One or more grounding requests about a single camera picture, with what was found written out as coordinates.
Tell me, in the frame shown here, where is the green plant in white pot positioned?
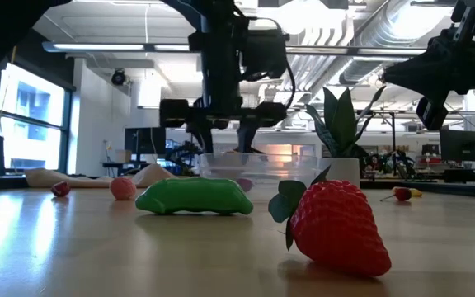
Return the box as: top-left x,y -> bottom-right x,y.
305,85 -> 387,190

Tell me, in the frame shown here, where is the green toy pea pod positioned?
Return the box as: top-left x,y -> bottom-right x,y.
134,177 -> 254,216

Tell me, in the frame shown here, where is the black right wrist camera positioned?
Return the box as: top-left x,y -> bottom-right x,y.
415,97 -> 449,131

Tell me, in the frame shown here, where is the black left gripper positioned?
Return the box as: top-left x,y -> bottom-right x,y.
158,82 -> 288,155

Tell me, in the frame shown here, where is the pale pink cloth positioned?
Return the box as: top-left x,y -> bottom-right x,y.
25,163 -> 176,190

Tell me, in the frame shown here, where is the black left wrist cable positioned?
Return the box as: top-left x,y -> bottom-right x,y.
280,59 -> 297,111

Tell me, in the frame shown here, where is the black computer monitor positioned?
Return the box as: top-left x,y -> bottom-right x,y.
124,126 -> 167,156
440,129 -> 475,163

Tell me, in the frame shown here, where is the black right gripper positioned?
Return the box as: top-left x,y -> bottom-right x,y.
382,0 -> 475,97

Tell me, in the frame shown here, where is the clear plastic tupperware container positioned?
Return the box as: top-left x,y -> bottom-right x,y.
199,153 -> 321,200

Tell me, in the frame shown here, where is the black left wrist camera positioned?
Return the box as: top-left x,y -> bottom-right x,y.
241,28 -> 290,83

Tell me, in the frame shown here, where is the black ceiling camera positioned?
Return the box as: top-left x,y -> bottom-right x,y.
111,68 -> 129,87

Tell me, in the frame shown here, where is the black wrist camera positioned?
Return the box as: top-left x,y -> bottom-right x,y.
415,97 -> 449,131
241,28 -> 290,83

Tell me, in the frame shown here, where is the red toy strawberry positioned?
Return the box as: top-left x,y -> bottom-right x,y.
268,166 -> 393,278

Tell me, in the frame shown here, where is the pink orange toy peach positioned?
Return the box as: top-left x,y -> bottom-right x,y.
109,177 -> 138,201

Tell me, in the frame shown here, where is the small red toy berry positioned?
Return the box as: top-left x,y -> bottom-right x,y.
50,181 -> 72,198

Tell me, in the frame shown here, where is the long ceiling light bar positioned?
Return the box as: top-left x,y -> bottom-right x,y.
41,40 -> 428,57

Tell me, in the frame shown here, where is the red toy cherry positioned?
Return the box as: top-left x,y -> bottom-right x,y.
236,177 -> 254,193
379,186 -> 413,203

